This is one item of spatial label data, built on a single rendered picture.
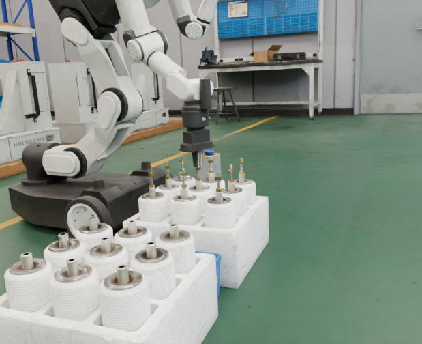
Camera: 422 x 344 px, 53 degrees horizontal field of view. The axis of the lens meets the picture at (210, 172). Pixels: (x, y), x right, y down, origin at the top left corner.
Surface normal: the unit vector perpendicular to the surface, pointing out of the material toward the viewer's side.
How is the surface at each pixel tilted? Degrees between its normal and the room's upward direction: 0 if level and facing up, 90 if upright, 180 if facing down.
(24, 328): 90
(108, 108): 90
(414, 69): 90
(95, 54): 114
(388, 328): 0
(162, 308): 0
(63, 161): 90
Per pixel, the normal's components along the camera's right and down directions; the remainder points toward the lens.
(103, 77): -0.41, 0.22
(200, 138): 0.62, 0.14
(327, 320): -0.04, -0.97
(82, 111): 0.91, 0.05
